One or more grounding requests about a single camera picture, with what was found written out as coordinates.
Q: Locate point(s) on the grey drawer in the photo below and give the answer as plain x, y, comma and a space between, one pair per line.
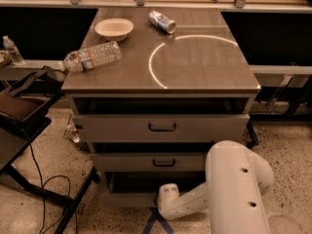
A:
160, 128
141, 189
149, 162

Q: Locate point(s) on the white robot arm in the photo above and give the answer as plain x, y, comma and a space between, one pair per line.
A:
236, 177

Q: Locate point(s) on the grey drawer cabinet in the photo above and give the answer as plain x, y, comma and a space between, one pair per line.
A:
199, 69

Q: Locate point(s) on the crushed soda can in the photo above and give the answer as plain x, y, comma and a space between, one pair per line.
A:
162, 22

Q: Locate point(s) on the white paper bowl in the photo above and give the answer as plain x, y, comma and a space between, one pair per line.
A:
114, 29

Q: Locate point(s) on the clear plastic water bottle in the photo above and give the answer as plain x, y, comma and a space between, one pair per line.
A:
91, 57

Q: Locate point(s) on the black side table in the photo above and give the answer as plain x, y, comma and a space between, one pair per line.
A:
12, 147

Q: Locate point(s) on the small upright water bottle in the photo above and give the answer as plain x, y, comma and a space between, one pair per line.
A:
13, 51

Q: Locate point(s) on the dark bag with straps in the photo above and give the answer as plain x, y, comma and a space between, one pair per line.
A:
28, 100

